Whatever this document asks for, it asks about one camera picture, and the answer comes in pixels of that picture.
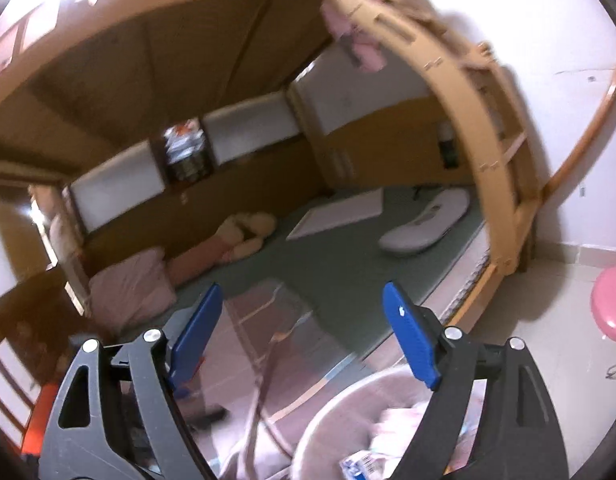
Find grey trash bin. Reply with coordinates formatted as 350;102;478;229
292;364;489;480

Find green bed sheet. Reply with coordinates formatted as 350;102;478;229
174;186;484;356

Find pink pillow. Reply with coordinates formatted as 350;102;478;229
89;247;177;335

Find white flat tray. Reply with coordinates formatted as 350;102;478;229
286;188;384;240

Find white device on bed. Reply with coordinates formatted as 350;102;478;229
378;188;471;256

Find striped plush doll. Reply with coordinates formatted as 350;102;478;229
166;212;276;287

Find brown floral cushion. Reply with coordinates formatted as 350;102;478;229
0;266;113;385

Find orange carrot plush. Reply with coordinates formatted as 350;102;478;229
20;382;60;456

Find wooden bed frame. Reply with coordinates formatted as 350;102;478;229
0;339;41;450

